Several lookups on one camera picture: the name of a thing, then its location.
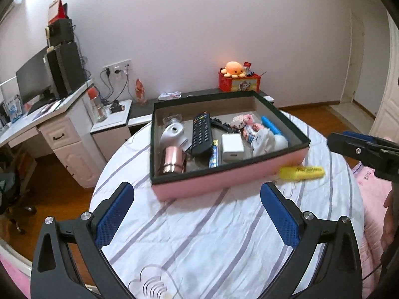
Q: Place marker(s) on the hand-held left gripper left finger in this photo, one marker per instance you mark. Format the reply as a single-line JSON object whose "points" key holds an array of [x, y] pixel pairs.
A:
{"points": [[115, 215]]}

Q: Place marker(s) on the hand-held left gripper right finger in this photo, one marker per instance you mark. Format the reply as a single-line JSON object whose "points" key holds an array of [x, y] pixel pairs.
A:
{"points": [[280, 215]]}

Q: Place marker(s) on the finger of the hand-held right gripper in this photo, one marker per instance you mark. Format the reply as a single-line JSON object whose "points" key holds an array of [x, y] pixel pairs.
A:
{"points": [[358, 136], [352, 148]]}

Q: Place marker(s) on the yellow highlighter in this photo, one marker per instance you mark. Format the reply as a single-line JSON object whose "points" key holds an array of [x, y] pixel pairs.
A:
{"points": [[299, 173]]}

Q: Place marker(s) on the white plush toy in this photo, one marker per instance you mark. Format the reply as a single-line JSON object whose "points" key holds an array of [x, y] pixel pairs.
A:
{"points": [[265, 140]]}

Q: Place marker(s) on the rose gold metal cylinder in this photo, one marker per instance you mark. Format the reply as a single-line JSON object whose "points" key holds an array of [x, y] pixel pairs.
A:
{"points": [[173, 160]]}

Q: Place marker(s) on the white power adapter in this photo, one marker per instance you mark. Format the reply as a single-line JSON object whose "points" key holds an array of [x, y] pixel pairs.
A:
{"points": [[232, 146]]}

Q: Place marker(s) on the pink storage box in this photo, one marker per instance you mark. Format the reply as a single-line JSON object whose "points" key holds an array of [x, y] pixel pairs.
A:
{"points": [[202, 183]]}

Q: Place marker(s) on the blue highlighter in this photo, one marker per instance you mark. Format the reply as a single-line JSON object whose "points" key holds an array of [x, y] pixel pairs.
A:
{"points": [[269, 124]]}

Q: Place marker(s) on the pink brick block figure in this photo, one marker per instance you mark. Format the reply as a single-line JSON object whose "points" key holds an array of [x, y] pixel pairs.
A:
{"points": [[251, 134]]}

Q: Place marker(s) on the blue metal tin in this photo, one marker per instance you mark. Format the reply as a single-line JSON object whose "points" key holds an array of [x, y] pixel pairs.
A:
{"points": [[214, 157]]}

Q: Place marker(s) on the white handheld device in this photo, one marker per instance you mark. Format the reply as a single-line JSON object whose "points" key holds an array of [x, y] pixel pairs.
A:
{"points": [[173, 132]]}

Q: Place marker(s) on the black toothed headband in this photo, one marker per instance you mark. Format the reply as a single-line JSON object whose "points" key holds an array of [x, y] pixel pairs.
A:
{"points": [[221, 124]]}

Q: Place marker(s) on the black remote control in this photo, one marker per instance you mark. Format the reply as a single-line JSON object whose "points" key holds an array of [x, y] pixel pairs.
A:
{"points": [[202, 134]]}

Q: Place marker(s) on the person's right hand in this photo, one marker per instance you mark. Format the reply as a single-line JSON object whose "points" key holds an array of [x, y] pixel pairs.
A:
{"points": [[389, 224]]}

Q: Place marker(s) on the pink printed bedsheet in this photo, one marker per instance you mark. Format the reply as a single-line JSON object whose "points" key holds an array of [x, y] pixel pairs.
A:
{"points": [[371, 190]]}

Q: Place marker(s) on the white wardrobe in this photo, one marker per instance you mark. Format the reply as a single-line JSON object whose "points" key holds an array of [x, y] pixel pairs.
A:
{"points": [[389, 99]]}

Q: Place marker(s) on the white nightstand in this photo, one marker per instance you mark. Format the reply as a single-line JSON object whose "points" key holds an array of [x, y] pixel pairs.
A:
{"points": [[103, 143]]}

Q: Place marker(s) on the white door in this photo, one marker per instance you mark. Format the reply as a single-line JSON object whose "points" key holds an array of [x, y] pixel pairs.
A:
{"points": [[352, 62]]}

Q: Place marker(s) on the white desk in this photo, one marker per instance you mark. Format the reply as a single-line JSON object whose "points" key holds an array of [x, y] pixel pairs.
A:
{"points": [[74, 149]]}

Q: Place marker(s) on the black office chair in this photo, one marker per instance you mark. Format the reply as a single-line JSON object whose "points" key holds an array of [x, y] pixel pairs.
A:
{"points": [[12, 187]]}

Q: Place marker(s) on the small black device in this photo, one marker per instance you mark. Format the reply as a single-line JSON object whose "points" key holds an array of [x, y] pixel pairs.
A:
{"points": [[117, 107]]}

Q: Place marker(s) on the clear bottle red lid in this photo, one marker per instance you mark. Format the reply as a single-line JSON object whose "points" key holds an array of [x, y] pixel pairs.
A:
{"points": [[98, 107]]}

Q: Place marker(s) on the pink blanket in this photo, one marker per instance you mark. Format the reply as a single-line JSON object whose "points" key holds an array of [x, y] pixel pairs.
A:
{"points": [[12, 274]]}

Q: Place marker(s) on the orange figurine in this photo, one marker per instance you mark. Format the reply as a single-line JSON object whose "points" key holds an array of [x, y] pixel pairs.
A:
{"points": [[140, 92]]}

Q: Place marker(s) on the red toy storage box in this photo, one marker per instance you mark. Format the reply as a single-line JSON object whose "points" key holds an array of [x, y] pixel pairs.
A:
{"points": [[240, 84]]}

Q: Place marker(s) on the crumpled white wrapper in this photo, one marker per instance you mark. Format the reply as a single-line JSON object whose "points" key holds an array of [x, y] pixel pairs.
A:
{"points": [[170, 95]]}

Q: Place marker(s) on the black keyboard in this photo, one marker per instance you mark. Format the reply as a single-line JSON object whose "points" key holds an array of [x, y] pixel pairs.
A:
{"points": [[40, 106]]}

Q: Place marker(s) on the orange octopus plush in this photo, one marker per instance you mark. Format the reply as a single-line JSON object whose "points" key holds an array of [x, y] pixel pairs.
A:
{"points": [[233, 68]]}

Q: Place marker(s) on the blue white box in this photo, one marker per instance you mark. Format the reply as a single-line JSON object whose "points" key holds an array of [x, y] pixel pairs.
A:
{"points": [[14, 109]]}

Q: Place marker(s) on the black computer tower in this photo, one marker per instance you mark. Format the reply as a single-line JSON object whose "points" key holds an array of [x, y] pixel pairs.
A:
{"points": [[65, 68]]}

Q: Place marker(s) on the black computer monitor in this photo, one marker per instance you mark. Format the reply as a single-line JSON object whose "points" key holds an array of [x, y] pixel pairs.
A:
{"points": [[31, 81]]}

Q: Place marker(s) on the black speaker box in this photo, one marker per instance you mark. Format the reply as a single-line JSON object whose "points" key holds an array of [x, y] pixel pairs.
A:
{"points": [[60, 31]]}

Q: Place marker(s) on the small round stand mirror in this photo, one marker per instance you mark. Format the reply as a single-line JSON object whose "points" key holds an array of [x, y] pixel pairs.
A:
{"points": [[47, 32]]}

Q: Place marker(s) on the red desk calendar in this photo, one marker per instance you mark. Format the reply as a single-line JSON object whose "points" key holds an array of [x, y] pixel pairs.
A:
{"points": [[56, 9]]}

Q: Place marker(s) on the wall power socket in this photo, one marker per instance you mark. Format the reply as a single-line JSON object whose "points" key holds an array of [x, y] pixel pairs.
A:
{"points": [[121, 67]]}

